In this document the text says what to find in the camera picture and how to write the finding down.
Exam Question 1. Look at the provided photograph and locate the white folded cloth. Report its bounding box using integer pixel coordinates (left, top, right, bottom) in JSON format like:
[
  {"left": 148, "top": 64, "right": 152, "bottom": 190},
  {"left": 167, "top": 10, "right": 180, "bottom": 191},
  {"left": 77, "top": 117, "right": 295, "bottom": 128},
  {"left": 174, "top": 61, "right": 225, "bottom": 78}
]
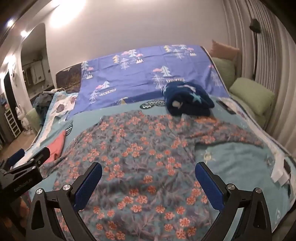
[{"left": 270, "top": 153, "right": 292, "bottom": 186}]

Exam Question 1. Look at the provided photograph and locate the green cushion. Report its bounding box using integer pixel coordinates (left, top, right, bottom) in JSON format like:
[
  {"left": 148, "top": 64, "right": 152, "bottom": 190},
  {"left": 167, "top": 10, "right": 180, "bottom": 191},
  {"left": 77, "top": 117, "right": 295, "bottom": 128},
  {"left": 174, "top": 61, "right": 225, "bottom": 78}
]
[{"left": 26, "top": 108, "right": 42, "bottom": 133}]

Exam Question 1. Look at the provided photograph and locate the white rabbit toy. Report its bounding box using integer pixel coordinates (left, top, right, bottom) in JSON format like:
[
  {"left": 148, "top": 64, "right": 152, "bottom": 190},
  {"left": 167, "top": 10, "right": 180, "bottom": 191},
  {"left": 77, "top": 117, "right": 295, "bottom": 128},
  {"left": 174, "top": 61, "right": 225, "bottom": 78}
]
[{"left": 16, "top": 104, "right": 29, "bottom": 136}]

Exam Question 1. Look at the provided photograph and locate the pile of clothes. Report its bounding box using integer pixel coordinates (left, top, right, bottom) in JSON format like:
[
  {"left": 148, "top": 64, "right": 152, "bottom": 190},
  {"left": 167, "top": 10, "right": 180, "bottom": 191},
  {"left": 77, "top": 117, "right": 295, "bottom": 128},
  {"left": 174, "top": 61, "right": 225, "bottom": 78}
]
[{"left": 32, "top": 89, "right": 58, "bottom": 123}]

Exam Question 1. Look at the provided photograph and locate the coral folded cloth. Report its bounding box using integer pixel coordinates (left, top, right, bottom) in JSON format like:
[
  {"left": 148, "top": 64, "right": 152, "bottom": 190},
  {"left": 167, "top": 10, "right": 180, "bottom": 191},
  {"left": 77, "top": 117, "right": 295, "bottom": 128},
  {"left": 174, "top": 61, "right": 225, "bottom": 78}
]
[{"left": 44, "top": 130, "right": 66, "bottom": 164}]

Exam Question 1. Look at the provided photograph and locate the blue tree-print sheet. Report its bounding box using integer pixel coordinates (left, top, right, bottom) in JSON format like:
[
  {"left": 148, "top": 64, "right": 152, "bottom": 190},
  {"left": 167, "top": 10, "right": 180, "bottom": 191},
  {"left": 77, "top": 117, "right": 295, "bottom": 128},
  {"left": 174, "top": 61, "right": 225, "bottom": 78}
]
[{"left": 67, "top": 44, "right": 229, "bottom": 116}]

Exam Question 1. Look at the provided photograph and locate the pale pleated curtain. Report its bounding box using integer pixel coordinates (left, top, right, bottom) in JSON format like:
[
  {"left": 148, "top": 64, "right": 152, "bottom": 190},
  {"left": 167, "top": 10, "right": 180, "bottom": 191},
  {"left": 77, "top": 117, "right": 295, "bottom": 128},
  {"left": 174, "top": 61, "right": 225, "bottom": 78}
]
[{"left": 222, "top": 0, "right": 296, "bottom": 158}]

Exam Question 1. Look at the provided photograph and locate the black floor lamp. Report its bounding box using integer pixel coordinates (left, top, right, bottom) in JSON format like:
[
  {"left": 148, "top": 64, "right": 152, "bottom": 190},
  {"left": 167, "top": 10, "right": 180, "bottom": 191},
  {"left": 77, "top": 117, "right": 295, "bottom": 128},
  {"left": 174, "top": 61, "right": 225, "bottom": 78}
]
[{"left": 249, "top": 19, "right": 262, "bottom": 80}]

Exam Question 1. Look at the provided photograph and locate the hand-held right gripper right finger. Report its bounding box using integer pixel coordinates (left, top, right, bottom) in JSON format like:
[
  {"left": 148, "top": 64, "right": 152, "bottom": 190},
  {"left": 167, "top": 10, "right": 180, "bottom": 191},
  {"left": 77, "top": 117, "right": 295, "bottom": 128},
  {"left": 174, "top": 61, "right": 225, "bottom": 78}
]
[{"left": 195, "top": 162, "right": 272, "bottom": 241}]

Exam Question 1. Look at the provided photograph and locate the small green pillow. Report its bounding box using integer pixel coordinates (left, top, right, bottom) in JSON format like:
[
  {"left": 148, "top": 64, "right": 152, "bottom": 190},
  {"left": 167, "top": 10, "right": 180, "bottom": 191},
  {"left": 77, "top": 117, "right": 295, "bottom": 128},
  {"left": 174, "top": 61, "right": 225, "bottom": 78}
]
[{"left": 211, "top": 57, "right": 236, "bottom": 90}]

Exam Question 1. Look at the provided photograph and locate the peach pillow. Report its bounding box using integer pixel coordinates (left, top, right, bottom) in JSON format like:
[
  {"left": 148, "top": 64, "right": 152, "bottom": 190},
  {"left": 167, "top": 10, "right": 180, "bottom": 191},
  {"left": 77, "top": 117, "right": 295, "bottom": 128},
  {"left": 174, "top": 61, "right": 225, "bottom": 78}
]
[{"left": 211, "top": 40, "right": 240, "bottom": 62}]

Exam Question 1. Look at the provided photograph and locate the teal bedspread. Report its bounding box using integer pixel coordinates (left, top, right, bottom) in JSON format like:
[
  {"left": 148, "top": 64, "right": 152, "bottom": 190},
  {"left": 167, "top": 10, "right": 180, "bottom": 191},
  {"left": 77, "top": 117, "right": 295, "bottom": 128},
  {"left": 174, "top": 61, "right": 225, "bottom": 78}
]
[{"left": 14, "top": 93, "right": 296, "bottom": 234}]

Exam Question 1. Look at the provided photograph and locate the dark blue star cloth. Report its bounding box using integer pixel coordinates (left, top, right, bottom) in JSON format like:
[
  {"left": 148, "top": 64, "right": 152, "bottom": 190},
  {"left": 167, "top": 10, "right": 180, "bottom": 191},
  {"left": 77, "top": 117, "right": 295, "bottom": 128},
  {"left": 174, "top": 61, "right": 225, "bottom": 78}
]
[{"left": 161, "top": 81, "right": 215, "bottom": 116}]

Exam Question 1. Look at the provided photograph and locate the floral teal garment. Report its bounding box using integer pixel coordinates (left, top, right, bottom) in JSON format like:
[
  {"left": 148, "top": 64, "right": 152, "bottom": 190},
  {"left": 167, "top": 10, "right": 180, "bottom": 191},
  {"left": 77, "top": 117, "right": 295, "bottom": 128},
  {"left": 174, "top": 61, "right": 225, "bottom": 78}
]
[{"left": 40, "top": 110, "right": 264, "bottom": 241}]

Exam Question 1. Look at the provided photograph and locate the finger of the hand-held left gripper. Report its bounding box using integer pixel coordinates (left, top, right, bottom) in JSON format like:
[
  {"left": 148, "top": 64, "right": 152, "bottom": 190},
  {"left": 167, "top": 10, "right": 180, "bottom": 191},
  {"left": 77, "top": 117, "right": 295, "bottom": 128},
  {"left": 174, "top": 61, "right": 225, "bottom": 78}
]
[
  {"left": 2, "top": 149, "right": 25, "bottom": 171},
  {"left": 5, "top": 147, "right": 50, "bottom": 175}
]

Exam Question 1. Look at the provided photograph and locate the white patchwork quilt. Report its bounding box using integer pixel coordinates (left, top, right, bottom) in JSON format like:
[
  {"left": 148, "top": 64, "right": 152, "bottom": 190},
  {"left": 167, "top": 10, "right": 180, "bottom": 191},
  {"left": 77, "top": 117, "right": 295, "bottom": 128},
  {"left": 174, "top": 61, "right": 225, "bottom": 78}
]
[{"left": 40, "top": 91, "right": 79, "bottom": 130}]

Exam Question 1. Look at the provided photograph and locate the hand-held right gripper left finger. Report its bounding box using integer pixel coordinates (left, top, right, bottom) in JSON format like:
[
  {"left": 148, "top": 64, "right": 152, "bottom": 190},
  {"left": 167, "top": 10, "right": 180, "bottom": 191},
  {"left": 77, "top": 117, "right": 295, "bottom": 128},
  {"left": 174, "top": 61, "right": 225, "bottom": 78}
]
[{"left": 25, "top": 162, "right": 102, "bottom": 241}]

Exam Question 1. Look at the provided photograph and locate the large green pillow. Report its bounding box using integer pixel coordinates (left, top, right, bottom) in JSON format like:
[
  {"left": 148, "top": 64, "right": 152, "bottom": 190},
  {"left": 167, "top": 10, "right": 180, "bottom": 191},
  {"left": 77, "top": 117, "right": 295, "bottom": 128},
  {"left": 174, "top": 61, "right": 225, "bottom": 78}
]
[{"left": 229, "top": 77, "right": 275, "bottom": 116}]

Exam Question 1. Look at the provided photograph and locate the white ladder shelf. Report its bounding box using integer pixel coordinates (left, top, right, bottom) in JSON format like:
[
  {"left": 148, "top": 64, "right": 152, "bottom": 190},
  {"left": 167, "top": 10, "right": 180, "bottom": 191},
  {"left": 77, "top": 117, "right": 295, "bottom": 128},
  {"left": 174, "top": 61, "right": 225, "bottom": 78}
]
[{"left": 5, "top": 109, "right": 21, "bottom": 137}]

